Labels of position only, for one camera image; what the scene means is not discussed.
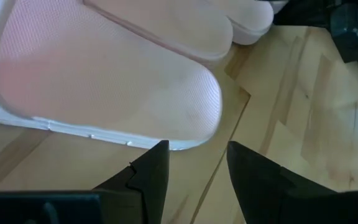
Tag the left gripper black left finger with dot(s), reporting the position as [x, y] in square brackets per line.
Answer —
[151, 183]

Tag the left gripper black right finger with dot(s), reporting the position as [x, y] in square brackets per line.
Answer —
[259, 186]

